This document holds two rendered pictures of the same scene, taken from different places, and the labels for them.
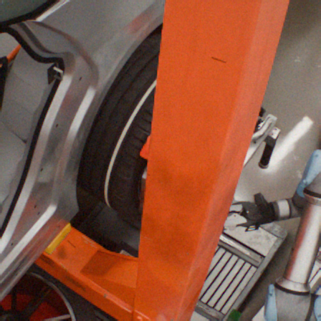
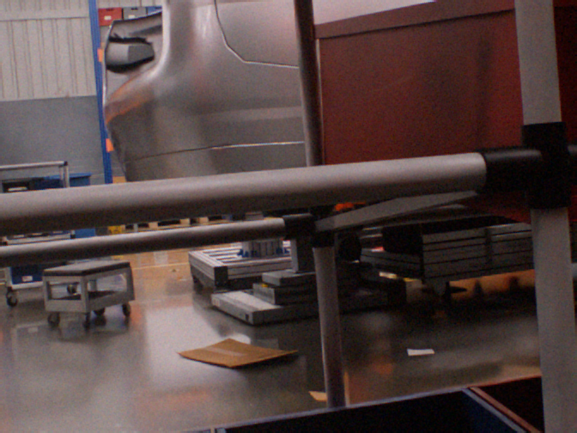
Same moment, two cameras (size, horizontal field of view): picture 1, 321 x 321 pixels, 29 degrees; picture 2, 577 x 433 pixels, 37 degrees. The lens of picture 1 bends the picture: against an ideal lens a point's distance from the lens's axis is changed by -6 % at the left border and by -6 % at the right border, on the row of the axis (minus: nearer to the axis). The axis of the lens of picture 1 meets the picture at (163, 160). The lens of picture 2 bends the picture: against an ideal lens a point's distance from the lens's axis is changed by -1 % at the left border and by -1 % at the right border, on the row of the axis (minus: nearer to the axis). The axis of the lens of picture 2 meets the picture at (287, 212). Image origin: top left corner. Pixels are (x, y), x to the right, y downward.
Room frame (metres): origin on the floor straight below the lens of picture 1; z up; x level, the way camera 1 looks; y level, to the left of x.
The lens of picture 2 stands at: (5.08, 3.33, 0.82)
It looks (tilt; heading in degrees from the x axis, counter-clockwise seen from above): 3 degrees down; 223
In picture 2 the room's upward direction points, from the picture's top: 5 degrees counter-clockwise
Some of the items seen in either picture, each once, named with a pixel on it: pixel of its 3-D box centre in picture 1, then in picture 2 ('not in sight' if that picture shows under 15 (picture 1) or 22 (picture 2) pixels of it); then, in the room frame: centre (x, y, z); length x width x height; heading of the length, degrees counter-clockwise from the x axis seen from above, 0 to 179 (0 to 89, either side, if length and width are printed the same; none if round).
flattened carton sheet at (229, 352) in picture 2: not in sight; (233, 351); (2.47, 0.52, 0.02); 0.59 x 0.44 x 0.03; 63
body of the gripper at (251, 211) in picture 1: (259, 215); not in sight; (1.17, -0.36, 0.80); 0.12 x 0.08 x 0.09; 108
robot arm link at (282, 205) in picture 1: (279, 209); not in sight; (1.20, -0.43, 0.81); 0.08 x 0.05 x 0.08; 18
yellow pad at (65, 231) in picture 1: (46, 228); not in sight; (1.05, 0.38, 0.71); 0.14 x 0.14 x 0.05; 63
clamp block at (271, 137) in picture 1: (266, 132); not in sight; (1.44, -0.35, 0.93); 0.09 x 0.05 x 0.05; 63
